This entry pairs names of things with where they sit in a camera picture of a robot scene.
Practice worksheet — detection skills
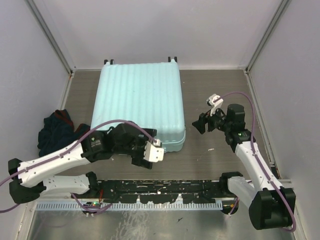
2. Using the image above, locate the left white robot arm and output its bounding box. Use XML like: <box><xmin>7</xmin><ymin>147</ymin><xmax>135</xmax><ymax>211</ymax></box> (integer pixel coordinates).
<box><xmin>7</xmin><ymin>120</ymin><xmax>165</xmax><ymax>205</ymax></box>

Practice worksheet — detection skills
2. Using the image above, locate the navy garment with red trim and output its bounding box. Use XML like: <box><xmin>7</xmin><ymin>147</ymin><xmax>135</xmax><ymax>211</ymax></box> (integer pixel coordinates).
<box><xmin>37</xmin><ymin>109</ymin><xmax>91</xmax><ymax>157</ymax></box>

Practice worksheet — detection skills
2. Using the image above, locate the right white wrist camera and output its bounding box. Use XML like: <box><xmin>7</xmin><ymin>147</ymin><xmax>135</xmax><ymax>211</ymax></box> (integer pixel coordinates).
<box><xmin>206</xmin><ymin>94</ymin><xmax>224</xmax><ymax>116</ymax></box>

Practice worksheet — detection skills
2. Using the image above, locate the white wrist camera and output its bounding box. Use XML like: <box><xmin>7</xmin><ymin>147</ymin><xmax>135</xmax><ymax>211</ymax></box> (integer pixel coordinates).
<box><xmin>143</xmin><ymin>139</ymin><xmax>165</xmax><ymax>163</ymax></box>
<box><xmin>206</xmin><ymin>94</ymin><xmax>224</xmax><ymax>116</ymax></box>

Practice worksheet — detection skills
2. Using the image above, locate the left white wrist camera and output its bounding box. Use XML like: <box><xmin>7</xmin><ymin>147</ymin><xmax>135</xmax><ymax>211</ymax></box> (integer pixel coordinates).
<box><xmin>143</xmin><ymin>139</ymin><xmax>165</xmax><ymax>163</ymax></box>

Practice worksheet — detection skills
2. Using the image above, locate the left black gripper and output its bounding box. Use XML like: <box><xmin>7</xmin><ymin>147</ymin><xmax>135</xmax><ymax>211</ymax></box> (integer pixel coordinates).
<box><xmin>114</xmin><ymin>128</ymin><xmax>157</xmax><ymax>167</ymax></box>

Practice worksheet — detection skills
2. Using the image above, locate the aluminium frame rail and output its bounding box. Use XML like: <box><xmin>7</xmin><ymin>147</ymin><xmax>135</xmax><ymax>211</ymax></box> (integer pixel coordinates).
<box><xmin>24</xmin><ymin>178</ymin><xmax>298</xmax><ymax>203</ymax></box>

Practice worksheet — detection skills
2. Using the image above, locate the white slotted cable duct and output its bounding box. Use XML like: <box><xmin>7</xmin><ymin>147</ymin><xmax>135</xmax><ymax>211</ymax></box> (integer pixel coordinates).
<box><xmin>35</xmin><ymin>200</ymin><xmax>223</xmax><ymax>211</ymax></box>

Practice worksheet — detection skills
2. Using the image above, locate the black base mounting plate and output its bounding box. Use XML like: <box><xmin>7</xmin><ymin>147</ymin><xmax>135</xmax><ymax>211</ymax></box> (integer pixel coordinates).
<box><xmin>75</xmin><ymin>179</ymin><xmax>236</xmax><ymax>204</ymax></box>

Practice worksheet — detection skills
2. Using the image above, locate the mint green suitcase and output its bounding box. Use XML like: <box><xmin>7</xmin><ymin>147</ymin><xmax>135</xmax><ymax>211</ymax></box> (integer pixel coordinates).
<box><xmin>90</xmin><ymin>57</ymin><xmax>186</xmax><ymax>153</ymax></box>

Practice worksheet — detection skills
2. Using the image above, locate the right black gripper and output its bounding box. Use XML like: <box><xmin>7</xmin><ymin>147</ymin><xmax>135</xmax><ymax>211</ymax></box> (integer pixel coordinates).
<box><xmin>192</xmin><ymin>103</ymin><xmax>232</xmax><ymax>134</ymax></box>

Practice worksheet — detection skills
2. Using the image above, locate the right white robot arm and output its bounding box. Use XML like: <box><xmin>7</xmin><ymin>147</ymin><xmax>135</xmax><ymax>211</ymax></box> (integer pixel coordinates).
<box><xmin>192</xmin><ymin>103</ymin><xmax>296</xmax><ymax>232</ymax></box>

